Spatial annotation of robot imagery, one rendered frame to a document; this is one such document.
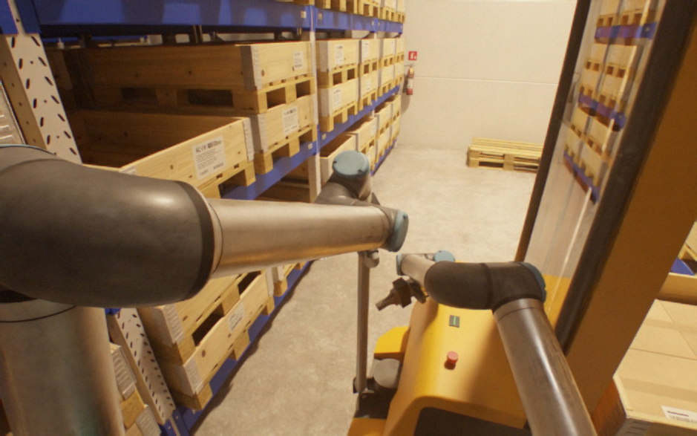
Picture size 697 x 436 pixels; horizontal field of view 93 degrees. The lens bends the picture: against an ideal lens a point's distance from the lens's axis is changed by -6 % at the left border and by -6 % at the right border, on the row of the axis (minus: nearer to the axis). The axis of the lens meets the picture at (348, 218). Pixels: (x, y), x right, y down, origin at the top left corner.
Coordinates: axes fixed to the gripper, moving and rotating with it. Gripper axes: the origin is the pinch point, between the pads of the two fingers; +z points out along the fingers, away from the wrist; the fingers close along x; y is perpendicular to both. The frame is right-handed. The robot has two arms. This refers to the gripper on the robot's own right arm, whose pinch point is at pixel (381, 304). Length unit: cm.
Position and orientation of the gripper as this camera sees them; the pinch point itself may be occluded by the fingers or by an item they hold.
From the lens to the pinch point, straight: 152.3
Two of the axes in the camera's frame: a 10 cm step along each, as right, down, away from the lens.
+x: -2.5, -7.9, -5.5
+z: -8.7, 4.4, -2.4
